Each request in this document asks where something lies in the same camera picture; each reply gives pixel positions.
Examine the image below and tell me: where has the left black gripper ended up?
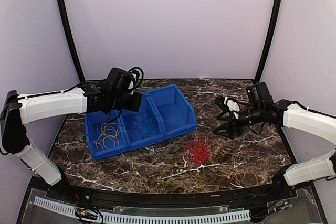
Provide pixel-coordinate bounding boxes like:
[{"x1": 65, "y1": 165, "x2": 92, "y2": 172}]
[{"x1": 109, "y1": 91, "x2": 142, "y2": 112}]

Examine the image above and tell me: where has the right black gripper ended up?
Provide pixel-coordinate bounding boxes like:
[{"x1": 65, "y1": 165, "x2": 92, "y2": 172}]
[{"x1": 213, "y1": 104, "x2": 264, "y2": 139}]

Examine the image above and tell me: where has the blue cable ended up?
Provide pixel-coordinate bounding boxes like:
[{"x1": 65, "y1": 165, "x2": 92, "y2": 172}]
[
  {"x1": 128, "y1": 115, "x2": 148, "y2": 141},
  {"x1": 133, "y1": 113, "x2": 154, "y2": 141}
]

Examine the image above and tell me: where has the yellow cable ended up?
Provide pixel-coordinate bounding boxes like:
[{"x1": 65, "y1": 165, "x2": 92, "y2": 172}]
[{"x1": 93, "y1": 121, "x2": 121, "y2": 151}]

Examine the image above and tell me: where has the red cable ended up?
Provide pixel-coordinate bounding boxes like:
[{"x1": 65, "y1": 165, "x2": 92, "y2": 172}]
[{"x1": 183, "y1": 134, "x2": 213, "y2": 166}]

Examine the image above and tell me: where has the blue three-compartment plastic bin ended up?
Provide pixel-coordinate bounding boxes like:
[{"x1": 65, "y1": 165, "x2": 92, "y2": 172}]
[{"x1": 85, "y1": 84, "x2": 197, "y2": 160}]

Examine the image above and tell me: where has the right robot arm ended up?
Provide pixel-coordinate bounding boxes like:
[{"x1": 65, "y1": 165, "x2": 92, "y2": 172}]
[{"x1": 213, "y1": 96, "x2": 335, "y2": 200}]

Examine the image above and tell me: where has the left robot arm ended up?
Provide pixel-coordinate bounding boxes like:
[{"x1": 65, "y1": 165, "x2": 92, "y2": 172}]
[{"x1": 1, "y1": 82, "x2": 141, "y2": 201}]

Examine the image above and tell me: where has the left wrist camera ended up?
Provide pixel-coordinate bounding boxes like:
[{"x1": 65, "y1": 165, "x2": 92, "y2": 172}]
[{"x1": 106, "y1": 68, "x2": 139, "y2": 93}]

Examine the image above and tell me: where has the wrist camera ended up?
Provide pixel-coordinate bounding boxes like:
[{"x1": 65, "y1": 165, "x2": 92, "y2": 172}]
[
  {"x1": 246, "y1": 82, "x2": 272, "y2": 105},
  {"x1": 106, "y1": 68, "x2": 139, "y2": 93}
]

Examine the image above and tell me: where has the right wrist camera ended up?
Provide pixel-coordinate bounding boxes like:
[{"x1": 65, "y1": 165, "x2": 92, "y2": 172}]
[{"x1": 246, "y1": 82, "x2": 272, "y2": 105}]

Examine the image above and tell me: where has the black front rail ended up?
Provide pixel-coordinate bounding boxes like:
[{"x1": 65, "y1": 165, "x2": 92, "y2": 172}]
[{"x1": 44, "y1": 179, "x2": 295, "y2": 210}]

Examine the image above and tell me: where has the white slotted cable duct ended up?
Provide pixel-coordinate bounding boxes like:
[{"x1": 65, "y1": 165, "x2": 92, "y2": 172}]
[{"x1": 33, "y1": 196, "x2": 250, "y2": 223}]

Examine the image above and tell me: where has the left black frame post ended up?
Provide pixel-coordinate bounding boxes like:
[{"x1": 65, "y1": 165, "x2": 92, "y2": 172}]
[{"x1": 57, "y1": 0, "x2": 86, "y2": 82}]

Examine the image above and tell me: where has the black frame post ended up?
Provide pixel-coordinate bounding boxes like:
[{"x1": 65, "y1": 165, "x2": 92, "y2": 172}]
[
  {"x1": 57, "y1": 0, "x2": 86, "y2": 82},
  {"x1": 254, "y1": 0, "x2": 281, "y2": 82}
]

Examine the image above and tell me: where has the right black frame post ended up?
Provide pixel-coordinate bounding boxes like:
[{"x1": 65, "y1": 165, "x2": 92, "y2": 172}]
[{"x1": 254, "y1": 0, "x2": 281, "y2": 82}]

